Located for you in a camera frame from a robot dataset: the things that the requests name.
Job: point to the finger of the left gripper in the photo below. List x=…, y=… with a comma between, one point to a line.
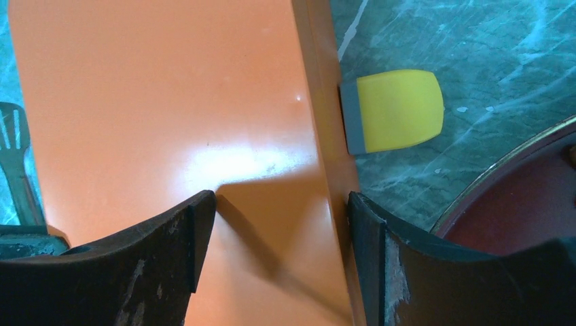
x=18, y=241

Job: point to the dark red round plate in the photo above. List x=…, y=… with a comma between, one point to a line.
x=525, y=198

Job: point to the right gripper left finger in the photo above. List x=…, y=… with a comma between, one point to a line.
x=142, y=275

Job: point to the orange box lid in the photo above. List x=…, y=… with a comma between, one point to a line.
x=134, y=106

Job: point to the yellow sponge cube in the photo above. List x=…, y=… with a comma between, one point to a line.
x=391, y=110

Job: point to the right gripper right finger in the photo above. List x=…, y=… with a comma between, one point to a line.
x=409, y=276

